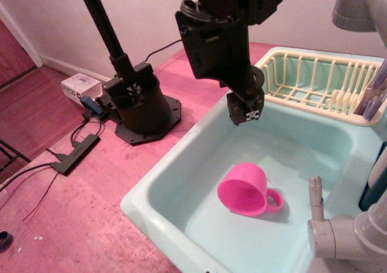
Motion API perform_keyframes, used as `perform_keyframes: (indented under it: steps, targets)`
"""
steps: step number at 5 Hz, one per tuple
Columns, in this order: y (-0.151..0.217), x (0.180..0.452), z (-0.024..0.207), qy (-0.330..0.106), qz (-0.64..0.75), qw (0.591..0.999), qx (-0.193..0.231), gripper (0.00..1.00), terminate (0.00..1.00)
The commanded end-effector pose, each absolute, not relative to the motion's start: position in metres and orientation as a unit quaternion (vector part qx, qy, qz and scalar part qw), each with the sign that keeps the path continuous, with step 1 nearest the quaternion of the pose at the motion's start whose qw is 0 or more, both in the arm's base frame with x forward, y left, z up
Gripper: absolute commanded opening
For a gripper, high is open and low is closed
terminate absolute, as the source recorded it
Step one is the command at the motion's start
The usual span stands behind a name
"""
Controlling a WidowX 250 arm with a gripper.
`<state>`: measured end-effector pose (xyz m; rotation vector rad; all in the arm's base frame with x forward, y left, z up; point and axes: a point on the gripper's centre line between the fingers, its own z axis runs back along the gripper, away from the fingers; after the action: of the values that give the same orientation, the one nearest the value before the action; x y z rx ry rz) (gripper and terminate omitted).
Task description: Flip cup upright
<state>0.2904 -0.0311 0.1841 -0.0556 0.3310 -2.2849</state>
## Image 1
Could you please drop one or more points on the teal toy sink basin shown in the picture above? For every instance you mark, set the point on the teal toy sink basin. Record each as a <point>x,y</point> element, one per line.
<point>176,205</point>

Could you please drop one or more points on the purple utensils in rack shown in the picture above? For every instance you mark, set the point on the purple utensils in rack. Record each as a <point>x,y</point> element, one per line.
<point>371,106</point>

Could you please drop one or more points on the black usb hub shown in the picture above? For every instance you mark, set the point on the black usb hub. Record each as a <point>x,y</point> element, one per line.
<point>68,162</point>

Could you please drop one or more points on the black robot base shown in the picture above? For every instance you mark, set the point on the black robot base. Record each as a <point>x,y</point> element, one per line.
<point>145,113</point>

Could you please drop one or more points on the cream dish drying rack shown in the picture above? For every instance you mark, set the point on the cream dish drying rack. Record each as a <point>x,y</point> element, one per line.
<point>331,85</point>

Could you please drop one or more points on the pink plastic cup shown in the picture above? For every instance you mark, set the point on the pink plastic cup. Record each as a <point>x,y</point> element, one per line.
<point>244,191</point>

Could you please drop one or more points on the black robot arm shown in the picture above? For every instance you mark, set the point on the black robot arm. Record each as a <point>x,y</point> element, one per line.
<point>246,12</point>

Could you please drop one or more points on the blue clamp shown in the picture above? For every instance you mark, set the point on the blue clamp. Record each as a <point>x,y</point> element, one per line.
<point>90,104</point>

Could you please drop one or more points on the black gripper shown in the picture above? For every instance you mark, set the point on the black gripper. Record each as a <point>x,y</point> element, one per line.
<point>218,49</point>

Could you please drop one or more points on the white cardboard box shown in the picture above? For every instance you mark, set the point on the white cardboard box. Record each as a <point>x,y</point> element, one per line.
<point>79,85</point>

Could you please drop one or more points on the black ring object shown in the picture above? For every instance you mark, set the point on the black ring object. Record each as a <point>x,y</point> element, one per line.
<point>6,239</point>

